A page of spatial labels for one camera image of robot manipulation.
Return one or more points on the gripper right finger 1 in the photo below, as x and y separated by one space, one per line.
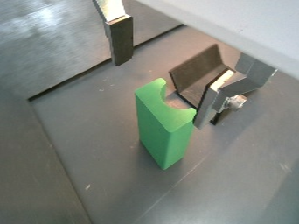
224 93

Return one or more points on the gripper left finger 1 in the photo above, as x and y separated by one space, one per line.
119 29

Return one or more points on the green arch block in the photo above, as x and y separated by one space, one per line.
164 126

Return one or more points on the black curved holder bracket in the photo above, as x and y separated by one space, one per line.
197 79

